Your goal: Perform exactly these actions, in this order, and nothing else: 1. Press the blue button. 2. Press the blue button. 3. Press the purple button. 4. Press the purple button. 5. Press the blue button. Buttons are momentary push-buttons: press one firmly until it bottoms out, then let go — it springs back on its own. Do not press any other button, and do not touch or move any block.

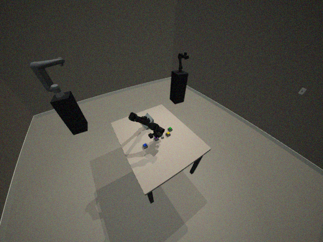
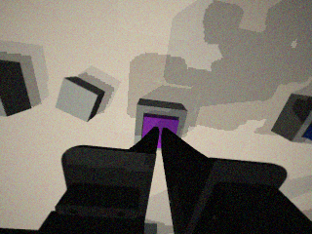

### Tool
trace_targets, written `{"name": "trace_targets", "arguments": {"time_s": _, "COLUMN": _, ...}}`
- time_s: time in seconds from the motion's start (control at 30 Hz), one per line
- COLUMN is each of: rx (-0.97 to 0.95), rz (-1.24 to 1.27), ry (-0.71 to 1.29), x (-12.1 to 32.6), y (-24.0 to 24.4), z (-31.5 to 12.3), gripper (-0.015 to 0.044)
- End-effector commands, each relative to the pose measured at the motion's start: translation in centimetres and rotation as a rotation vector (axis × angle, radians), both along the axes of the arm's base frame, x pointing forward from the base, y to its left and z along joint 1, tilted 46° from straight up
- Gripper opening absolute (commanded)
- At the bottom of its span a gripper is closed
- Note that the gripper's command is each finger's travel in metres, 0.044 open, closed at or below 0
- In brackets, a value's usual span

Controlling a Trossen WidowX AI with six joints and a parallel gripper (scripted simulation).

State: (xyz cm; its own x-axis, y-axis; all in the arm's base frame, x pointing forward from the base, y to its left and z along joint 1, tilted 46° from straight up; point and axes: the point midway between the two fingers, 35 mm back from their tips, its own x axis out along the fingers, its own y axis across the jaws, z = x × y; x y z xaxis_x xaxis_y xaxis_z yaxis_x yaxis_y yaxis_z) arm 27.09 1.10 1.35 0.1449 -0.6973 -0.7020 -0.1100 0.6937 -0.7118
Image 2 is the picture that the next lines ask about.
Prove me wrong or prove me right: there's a blue button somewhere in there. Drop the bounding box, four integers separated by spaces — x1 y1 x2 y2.
271 94 312 144

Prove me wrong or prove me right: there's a yellow button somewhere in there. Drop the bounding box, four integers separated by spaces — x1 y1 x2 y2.
0 59 31 117

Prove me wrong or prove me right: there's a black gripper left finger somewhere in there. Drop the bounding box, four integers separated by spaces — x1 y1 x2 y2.
61 127 160 215

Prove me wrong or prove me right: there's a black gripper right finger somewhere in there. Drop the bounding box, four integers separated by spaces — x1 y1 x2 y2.
161 128 288 234

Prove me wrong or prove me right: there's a purple button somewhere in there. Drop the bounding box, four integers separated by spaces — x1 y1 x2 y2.
134 98 188 151

